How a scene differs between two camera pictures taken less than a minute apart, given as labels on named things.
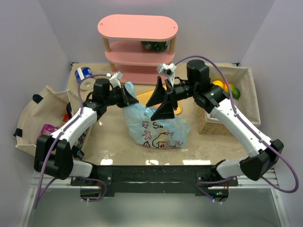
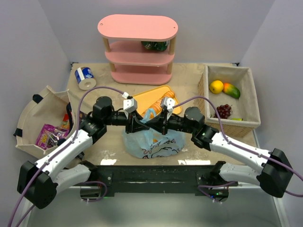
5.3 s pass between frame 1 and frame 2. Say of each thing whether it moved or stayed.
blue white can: stayed
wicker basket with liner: stayed
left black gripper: moved
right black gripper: moved
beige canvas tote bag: stayed
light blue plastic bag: moved
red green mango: stayed
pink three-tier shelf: stayed
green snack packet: stayed
